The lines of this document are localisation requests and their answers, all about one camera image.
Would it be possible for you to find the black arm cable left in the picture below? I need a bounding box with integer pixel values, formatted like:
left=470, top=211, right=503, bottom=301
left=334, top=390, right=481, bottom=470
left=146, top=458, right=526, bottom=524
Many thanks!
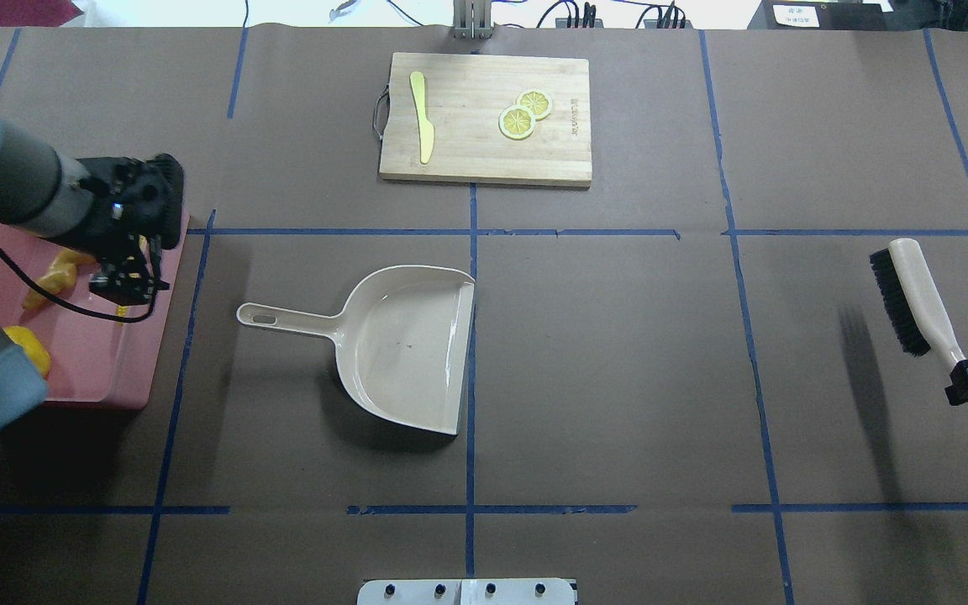
left=0, top=227, right=157, bottom=324

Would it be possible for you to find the yellow toy corn cob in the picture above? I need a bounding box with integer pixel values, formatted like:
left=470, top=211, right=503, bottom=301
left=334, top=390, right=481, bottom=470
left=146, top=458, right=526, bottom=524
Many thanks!
left=115, top=236, right=151, bottom=318

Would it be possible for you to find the bamboo cutting board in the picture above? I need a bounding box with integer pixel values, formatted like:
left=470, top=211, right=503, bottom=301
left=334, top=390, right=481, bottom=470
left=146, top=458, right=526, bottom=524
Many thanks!
left=379, top=51, right=594, bottom=188

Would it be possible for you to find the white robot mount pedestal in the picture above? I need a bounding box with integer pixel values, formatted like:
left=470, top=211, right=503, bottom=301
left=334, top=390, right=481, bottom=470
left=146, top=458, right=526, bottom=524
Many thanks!
left=356, top=577, right=579, bottom=604

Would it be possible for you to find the beige plastic dustpan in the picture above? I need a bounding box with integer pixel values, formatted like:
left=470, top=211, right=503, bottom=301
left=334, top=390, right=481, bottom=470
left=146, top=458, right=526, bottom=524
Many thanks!
left=235, top=265, right=476, bottom=436

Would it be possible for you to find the pink plastic bin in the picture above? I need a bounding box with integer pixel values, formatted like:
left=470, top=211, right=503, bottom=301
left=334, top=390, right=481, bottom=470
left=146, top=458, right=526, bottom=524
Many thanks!
left=0, top=214, right=188, bottom=410

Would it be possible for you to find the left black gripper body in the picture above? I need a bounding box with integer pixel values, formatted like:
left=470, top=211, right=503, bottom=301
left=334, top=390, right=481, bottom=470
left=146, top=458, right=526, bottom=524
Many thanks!
left=68, top=154, right=185, bottom=258

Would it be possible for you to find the aluminium frame post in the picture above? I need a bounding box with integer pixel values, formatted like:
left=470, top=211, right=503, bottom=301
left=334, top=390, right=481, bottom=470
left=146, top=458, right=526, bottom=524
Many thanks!
left=452, top=0, right=495, bottom=39

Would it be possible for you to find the beige hand brush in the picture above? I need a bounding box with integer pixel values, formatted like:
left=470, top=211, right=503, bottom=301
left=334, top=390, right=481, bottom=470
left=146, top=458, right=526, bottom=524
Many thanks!
left=869, top=238, right=968, bottom=408

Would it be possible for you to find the black power strip box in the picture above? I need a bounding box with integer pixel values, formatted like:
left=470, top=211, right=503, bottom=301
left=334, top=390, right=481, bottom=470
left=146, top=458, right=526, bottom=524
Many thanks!
left=746, top=1, right=895, bottom=31

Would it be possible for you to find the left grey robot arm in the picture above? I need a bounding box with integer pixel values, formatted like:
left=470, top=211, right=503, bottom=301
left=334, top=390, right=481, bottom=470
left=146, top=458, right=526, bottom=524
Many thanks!
left=0, top=118, right=189, bottom=430

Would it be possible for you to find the yellow plastic knife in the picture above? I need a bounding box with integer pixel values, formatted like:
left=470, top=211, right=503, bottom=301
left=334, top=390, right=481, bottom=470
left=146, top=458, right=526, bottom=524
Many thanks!
left=408, top=71, right=435, bottom=165

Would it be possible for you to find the lemon slice near edge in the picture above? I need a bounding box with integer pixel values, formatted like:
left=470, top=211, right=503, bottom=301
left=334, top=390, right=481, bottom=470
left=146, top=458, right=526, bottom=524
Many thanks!
left=497, top=104, right=537, bottom=141

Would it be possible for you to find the brown toy ginger root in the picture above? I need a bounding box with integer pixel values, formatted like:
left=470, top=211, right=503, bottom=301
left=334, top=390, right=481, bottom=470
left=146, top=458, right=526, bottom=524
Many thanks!
left=22, top=248, right=97, bottom=311

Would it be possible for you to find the magenta cloth chair back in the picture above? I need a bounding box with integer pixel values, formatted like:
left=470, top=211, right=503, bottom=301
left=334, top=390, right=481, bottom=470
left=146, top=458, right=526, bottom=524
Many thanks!
left=0, top=1, right=84, bottom=28

